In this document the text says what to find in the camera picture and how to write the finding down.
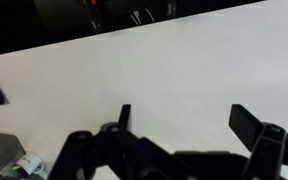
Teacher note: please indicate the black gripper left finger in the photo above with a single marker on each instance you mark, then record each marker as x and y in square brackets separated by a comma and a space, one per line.
[115, 146]

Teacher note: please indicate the white mug with logo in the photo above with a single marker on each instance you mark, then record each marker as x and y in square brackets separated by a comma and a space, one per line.
[31, 163]

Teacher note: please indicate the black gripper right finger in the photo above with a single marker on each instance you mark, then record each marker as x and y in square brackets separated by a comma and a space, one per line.
[266, 142]

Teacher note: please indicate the grey metal stand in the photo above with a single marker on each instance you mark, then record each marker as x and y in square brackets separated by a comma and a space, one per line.
[11, 150]

